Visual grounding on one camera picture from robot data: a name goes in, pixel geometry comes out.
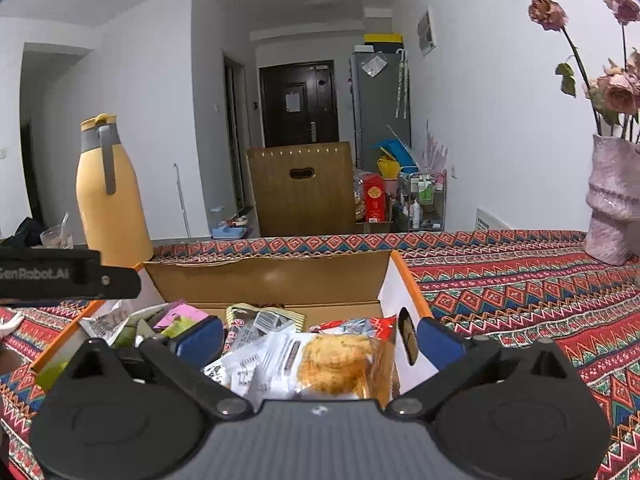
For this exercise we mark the white yellow pastry packet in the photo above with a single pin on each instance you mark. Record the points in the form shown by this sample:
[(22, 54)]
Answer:
[(335, 365)]

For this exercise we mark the grey refrigerator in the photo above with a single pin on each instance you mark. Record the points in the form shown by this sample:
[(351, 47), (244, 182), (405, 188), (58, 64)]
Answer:
[(375, 110)]

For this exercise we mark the metal utility cart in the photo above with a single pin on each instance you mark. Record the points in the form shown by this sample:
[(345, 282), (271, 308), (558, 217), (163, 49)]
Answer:
[(422, 200)]

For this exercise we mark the dried pink roses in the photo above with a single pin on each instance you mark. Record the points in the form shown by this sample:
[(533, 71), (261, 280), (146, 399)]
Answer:
[(620, 92)]

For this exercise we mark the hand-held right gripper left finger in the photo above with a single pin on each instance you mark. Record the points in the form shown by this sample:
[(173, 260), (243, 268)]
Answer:
[(200, 342)]

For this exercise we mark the pink snack packet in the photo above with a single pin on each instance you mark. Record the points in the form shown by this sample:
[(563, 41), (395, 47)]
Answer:
[(180, 316)]

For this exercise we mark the orange cardboard box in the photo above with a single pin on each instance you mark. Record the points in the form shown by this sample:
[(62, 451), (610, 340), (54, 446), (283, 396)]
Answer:
[(275, 280)]

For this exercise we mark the yellow thermos jug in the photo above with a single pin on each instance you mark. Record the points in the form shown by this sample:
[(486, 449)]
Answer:
[(110, 220)]

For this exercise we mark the blue plastic tray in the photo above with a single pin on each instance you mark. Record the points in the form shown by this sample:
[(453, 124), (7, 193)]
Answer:
[(230, 231)]

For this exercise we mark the white barcode snack packet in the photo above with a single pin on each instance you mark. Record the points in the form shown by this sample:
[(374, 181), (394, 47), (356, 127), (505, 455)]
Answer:
[(240, 370)]

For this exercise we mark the white crumpled cloth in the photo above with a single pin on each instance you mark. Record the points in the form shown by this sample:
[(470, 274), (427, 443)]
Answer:
[(10, 325)]

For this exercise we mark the pink ceramic vase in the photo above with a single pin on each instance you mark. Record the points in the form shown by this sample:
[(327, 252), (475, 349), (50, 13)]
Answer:
[(612, 200)]

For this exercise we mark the clear plastic bag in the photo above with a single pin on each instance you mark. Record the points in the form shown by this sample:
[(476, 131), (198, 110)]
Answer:
[(374, 65)]

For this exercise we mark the wall poster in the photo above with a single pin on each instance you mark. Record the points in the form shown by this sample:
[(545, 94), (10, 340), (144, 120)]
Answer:
[(426, 32)]

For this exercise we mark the yellow box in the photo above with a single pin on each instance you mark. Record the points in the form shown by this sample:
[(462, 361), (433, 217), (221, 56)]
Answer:
[(382, 39)]

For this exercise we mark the glass cup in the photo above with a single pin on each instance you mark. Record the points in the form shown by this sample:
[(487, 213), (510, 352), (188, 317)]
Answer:
[(56, 235)]

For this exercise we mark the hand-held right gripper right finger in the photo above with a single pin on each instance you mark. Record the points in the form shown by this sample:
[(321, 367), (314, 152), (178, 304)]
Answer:
[(440, 337)]

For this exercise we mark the white pole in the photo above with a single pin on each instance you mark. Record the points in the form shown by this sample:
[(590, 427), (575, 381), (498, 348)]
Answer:
[(182, 200)]

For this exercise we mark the yellow bag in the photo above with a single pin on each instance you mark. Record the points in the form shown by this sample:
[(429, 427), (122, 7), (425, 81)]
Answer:
[(387, 167)]

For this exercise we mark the blue bag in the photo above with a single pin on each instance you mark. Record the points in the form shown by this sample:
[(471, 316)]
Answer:
[(395, 150)]

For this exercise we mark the black bag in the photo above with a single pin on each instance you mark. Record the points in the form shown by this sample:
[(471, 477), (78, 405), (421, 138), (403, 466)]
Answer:
[(27, 232)]

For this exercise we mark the dark entrance door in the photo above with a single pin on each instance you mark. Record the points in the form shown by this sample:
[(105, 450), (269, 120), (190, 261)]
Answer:
[(280, 125)]

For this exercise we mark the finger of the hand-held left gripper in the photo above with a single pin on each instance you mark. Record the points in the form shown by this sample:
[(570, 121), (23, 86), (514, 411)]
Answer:
[(112, 282)]

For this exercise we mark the pink decorative branches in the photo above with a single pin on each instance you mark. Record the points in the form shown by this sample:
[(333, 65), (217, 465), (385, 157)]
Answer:
[(434, 147)]

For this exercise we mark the red box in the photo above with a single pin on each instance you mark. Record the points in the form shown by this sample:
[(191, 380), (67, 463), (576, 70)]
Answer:
[(375, 200)]

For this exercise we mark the folded umbrella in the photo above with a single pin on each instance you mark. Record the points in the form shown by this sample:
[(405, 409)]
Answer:
[(402, 85)]

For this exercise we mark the red white snack packet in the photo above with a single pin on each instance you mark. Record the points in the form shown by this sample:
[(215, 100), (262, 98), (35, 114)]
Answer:
[(350, 329)]

